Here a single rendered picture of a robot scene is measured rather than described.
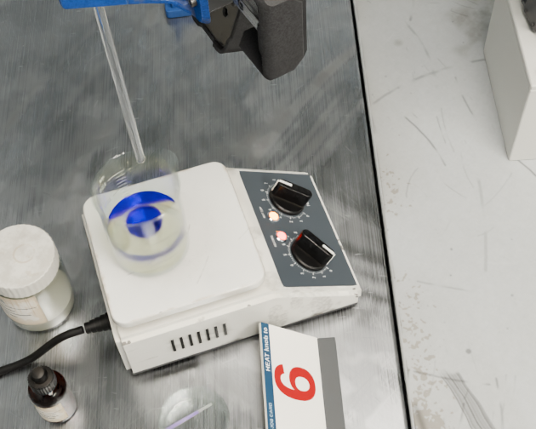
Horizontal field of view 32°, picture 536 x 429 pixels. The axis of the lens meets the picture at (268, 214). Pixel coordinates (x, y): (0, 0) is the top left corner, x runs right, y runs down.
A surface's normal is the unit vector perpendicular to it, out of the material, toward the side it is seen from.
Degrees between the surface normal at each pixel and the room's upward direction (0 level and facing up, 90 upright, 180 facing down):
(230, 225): 0
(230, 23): 68
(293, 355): 40
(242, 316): 90
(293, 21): 89
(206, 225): 0
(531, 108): 90
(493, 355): 0
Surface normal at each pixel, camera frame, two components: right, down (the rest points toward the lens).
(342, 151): -0.04, -0.54
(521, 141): 0.05, 0.84
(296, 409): 0.61, -0.46
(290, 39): 0.51, 0.70
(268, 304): 0.31, 0.80
